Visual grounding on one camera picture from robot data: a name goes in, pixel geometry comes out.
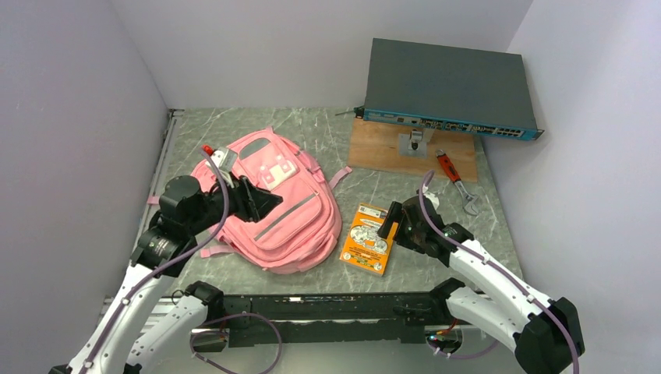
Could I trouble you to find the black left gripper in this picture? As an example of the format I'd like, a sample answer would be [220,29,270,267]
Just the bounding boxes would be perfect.
[187,168,284,234]

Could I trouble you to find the pink student backpack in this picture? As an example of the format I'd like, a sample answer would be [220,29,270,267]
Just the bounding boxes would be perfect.
[147,127,353,275]

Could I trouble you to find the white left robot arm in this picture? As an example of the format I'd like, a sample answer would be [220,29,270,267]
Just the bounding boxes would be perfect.
[50,175,283,373]

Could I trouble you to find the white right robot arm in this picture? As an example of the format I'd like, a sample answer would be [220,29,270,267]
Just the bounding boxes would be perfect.
[378,195,585,373]

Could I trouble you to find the wooden board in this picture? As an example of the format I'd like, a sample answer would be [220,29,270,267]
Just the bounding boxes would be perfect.
[348,118,478,182]

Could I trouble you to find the orange adjustable wrench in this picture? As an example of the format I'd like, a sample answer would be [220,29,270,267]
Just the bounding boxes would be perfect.
[435,150,479,217]

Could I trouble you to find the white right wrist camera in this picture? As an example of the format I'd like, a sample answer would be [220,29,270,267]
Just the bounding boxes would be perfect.
[423,191,440,210]

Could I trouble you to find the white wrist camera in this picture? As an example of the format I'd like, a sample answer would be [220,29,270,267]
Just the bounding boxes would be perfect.
[423,191,440,210]
[202,145,238,179]

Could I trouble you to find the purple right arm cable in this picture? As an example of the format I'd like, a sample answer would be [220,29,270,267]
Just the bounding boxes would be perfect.
[418,170,582,374]

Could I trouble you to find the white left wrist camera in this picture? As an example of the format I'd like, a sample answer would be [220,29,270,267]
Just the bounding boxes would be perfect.
[202,145,238,179]

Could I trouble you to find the grey metal bracket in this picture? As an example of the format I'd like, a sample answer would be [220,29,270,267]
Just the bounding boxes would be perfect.
[398,129,433,159]

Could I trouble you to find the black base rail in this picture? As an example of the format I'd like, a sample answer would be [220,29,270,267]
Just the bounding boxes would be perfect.
[192,291,468,353]

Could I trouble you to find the blue network switch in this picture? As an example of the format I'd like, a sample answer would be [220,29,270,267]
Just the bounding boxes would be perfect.
[355,38,544,141]

